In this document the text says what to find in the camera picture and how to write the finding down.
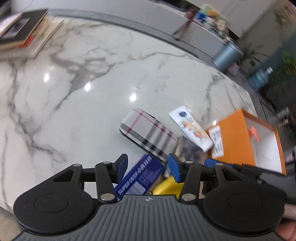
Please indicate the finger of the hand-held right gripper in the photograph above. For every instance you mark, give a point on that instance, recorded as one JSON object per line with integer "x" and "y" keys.
{"x": 217, "y": 162}

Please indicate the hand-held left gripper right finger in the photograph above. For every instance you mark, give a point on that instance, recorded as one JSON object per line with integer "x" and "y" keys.
{"x": 175, "y": 168}

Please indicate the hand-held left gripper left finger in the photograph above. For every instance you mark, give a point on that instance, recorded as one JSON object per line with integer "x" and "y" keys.
{"x": 121, "y": 168}

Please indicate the yellow tape measure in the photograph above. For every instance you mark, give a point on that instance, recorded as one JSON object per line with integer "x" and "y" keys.
{"x": 167, "y": 186}

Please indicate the blue tin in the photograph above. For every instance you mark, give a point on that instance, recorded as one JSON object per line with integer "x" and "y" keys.
{"x": 143, "y": 173}

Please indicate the illustrated card box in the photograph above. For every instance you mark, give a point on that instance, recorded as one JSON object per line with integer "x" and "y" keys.
{"x": 190, "y": 148}

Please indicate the orange cardboard box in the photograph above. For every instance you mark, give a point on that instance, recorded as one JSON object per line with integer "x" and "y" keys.
{"x": 233, "y": 139}

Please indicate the white cream tube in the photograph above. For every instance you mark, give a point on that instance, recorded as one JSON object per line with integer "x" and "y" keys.
{"x": 192, "y": 128}

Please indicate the plaid glasses case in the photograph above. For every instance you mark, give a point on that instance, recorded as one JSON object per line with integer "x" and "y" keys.
{"x": 148, "y": 132}

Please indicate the person's beige clothing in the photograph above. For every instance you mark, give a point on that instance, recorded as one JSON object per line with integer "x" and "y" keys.
{"x": 290, "y": 210}

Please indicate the grey cabinet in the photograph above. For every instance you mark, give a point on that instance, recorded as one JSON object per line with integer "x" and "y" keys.
{"x": 279, "y": 97}

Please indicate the blue water jug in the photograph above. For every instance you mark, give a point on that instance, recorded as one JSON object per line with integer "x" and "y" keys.
{"x": 260, "y": 77}

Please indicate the grey trash can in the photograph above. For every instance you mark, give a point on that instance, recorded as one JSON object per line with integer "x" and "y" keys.
{"x": 227, "y": 56}

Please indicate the potted pothos plant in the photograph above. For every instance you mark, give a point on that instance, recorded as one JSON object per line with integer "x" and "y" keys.
{"x": 286, "y": 69}

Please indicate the snake plant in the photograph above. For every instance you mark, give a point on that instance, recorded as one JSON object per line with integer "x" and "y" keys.
{"x": 253, "y": 52}

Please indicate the teddy bear picture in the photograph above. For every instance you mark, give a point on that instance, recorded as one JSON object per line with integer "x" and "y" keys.
{"x": 211, "y": 14}

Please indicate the large beige book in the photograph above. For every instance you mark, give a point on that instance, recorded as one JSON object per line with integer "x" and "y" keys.
{"x": 41, "y": 39}

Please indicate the marble TV console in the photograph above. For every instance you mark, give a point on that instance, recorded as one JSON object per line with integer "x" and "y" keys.
{"x": 161, "y": 16}

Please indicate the black book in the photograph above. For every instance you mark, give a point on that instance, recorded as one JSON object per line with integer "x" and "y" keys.
{"x": 25, "y": 27}

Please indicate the pink notebook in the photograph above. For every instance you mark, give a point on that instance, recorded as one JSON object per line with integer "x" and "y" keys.
{"x": 9, "y": 23}

